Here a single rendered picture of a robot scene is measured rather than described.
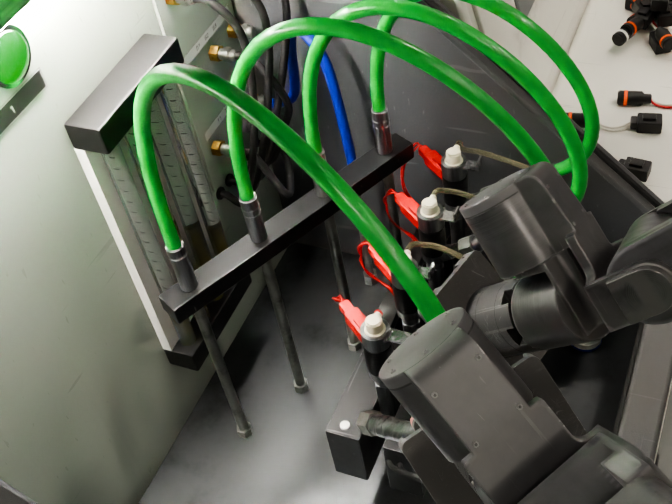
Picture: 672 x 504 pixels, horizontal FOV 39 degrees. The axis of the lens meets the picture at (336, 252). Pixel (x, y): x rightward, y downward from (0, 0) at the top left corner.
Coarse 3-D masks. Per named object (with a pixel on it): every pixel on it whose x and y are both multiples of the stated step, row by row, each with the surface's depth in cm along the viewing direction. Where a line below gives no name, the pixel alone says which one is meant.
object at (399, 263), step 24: (168, 72) 65; (192, 72) 63; (144, 96) 71; (216, 96) 61; (240, 96) 60; (144, 120) 75; (264, 120) 59; (144, 144) 78; (288, 144) 58; (144, 168) 81; (312, 168) 58; (336, 192) 57; (168, 216) 86; (360, 216) 57; (168, 240) 88; (384, 240) 57; (408, 264) 57; (408, 288) 58; (432, 312) 58
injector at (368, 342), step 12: (384, 336) 86; (372, 348) 87; (384, 348) 87; (372, 360) 88; (384, 360) 88; (372, 372) 90; (384, 384) 92; (384, 396) 93; (384, 408) 95; (396, 408) 95
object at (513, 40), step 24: (456, 0) 100; (504, 0) 110; (552, 0) 125; (576, 0) 134; (480, 24) 104; (504, 24) 110; (552, 24) 125; (576, 24) 136; (528, 48) 117; (552, 72) 127
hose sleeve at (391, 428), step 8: (376, 416) 77; (384, 416) 77; (392, 416) 76; (368, 424) 78; (376, 424) 76; (384, 424) 76; (392, 424) 75; (400, 424) 74; (408, 424) 73; (376, 432) 77; (384, 432) 75; (392, 432) 74; (400, 432) 73; (408, 432) 72
